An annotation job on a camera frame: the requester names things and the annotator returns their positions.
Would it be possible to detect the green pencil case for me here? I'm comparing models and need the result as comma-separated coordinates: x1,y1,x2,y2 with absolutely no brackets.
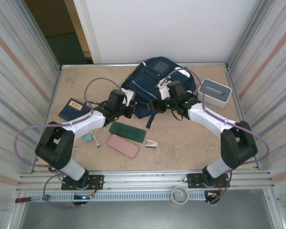
109,121,147,144

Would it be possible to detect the navy book with yellow label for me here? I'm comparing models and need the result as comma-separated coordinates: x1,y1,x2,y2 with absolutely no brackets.
82,101,105,115
58,97,84,121

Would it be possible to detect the navy blue backpack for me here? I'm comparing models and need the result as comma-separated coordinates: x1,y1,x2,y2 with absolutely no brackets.
121,56,197,129

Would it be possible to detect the pink pencil case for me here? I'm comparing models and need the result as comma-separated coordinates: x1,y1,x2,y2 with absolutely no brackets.
107,134,141,159

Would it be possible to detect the pink stapler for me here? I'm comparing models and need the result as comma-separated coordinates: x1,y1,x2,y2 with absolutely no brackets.
145,138,159,149

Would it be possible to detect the white marker with blue cap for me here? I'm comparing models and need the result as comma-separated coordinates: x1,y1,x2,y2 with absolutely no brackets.
90,131,101,148

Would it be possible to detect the white grey tissue box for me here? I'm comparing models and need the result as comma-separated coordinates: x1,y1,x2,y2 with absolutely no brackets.
196,78,232,109

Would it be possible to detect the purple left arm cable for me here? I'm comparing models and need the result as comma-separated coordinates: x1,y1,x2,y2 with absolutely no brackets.
15,77,124,208

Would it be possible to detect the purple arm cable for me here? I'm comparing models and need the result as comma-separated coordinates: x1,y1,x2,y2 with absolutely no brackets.
15,77,124,208
164,68,270,205

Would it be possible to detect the aluminium mounting rail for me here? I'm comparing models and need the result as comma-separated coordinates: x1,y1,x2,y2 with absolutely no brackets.
15,169,276,193

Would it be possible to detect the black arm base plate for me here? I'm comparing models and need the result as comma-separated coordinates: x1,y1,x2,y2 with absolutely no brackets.
61,175,104,191
186,173,229,189

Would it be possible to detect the slotted grey cable duct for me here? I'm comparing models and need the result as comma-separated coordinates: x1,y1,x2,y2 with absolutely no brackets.
45,192,209,201

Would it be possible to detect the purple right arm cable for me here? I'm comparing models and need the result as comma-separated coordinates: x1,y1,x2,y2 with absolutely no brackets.
164,68,270,205

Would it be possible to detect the red handled tool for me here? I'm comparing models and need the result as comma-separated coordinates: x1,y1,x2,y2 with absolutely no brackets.
15,195,50,203

